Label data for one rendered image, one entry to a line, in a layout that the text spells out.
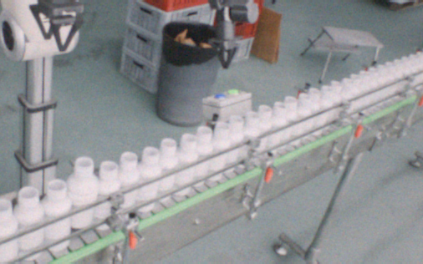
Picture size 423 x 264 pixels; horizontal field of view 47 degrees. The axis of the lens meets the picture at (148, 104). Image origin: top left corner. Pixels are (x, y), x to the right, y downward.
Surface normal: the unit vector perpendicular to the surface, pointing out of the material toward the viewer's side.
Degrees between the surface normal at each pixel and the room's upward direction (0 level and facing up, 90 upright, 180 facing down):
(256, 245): 0
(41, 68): 90
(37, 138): 90
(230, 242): 0
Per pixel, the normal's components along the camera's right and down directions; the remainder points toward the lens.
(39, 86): 0.60, 0.48
